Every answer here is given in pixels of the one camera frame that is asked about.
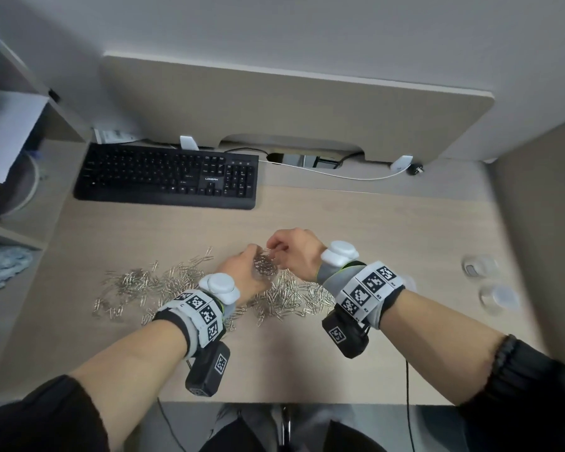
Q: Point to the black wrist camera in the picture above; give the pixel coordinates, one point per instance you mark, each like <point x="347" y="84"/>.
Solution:
<point x="343" y="335"/>
<point x="208" y="369"/>

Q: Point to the black keyboard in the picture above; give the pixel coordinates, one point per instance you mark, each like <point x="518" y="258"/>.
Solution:
<point x="146" y="176"/>

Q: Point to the black plug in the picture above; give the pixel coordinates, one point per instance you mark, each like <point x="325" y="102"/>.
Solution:
<point x="415" y="169"/>

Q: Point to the beige side partition panel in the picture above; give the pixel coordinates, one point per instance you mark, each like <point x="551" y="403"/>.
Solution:
<point x="546" y="221"/>

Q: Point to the white paper sheet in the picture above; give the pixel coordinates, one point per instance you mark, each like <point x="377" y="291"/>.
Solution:
<point x="9" y="136"/>

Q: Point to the person's left forearm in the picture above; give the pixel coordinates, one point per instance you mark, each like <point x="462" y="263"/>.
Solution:
<point x="136" y="371"/>

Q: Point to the person's grey trousers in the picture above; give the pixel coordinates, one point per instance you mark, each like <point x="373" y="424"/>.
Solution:
<point x="306" y="423"/>

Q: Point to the person's right hand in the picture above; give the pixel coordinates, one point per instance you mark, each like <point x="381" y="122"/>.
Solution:
<point x="301" y="256"/>

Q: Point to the white round tracker puck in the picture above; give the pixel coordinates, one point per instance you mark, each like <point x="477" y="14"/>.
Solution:
<point x="219" y="287"/>
<point x="340" y="253"/>

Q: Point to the white coiled tube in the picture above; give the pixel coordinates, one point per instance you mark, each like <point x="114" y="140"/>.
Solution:
<point x="36" y="183"/>

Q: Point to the black sleeve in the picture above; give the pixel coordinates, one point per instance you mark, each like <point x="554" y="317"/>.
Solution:
<point x="37" y="418"/>
<point x="532" y="400"/>

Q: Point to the black left sleeve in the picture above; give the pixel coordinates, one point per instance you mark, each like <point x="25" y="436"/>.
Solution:
<point x="37" y="418"/>

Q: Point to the person's left hand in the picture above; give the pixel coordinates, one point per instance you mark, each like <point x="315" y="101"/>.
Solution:
<point x="240" y="277"/>

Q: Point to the grey marker wristband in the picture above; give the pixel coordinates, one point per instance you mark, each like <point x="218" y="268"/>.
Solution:
<point x="200" y="315"/>
<point x="365" y="291"/>

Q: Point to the person's right forearm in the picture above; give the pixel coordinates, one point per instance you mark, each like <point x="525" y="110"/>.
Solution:
<point x="438" y="338"/>

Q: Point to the black right sleeve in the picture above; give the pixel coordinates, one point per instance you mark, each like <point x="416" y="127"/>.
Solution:
<point x="532" y="400"/>

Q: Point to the white printed paper slip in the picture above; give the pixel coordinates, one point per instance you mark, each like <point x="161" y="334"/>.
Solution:
<point x="115" y="136"/>

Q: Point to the beige desk divider panel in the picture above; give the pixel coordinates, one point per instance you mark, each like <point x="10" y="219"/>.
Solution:
<point x="287" y="103"/>

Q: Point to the pile of silver paper clips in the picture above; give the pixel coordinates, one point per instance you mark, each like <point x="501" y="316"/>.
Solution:
<point x="287" y="296"/>

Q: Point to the clear jar with label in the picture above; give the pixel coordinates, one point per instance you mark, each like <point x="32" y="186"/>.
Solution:
<point x="480" y="265"/>

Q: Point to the pale blue crumpled cloth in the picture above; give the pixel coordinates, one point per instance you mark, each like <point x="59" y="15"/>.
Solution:
<point x="4" y="265"/>

